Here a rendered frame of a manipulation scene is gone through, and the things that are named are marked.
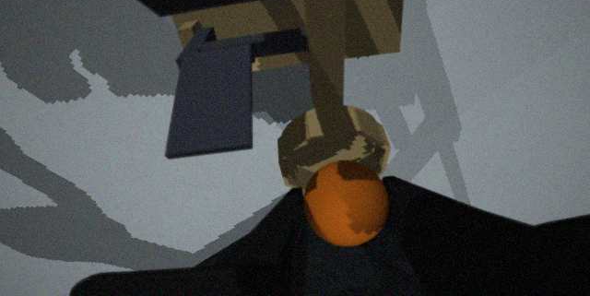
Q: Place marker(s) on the tan wooden catapult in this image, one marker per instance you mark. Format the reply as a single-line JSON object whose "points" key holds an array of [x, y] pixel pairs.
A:
{"points": [[225, 40]]}

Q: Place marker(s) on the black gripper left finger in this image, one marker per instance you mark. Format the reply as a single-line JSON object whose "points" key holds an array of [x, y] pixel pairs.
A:
{"points": [[270, 261]]}

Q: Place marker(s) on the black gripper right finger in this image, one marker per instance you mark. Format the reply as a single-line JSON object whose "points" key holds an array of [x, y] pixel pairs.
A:
{"points": [[459, 250]]}

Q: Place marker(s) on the orange ball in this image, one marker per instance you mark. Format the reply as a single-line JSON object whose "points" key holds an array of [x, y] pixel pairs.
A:
{"points": [[346, 203]]}

